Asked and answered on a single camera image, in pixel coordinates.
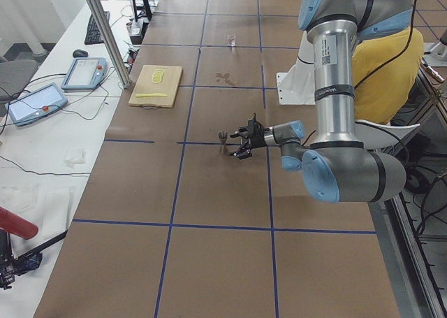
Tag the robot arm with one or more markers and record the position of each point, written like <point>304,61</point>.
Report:
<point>336,167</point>

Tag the yellow plastic knife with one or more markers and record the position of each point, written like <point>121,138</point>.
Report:
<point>155,94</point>

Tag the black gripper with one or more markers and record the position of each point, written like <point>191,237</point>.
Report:
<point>258,140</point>

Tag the crumpled white tissue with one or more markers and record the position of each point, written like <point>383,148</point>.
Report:
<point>74,157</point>

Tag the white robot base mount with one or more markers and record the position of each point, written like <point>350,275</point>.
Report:
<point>296,87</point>

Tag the bamboo cutting board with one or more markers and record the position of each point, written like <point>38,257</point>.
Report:
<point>169,85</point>

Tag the clear glass cup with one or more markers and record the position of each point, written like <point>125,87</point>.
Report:
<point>231,40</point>

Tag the aluminium frame post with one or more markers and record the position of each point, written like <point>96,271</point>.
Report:
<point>97,11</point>

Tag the black computer mouse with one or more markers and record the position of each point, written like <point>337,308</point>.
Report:
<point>80,53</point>

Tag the teach pendant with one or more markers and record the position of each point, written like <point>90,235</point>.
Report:
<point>85,73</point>
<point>36,105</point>

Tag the red thermos bottle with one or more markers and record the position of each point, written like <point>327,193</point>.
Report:
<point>14,224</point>

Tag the far teach pendant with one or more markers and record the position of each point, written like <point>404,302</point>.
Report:
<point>85,73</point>

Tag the steel double jigger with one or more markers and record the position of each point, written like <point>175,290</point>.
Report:
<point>223,136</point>

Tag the black keyboard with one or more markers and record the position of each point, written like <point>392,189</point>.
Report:
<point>93,35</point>

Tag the near teach pendant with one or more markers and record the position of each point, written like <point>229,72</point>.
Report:
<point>36,105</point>

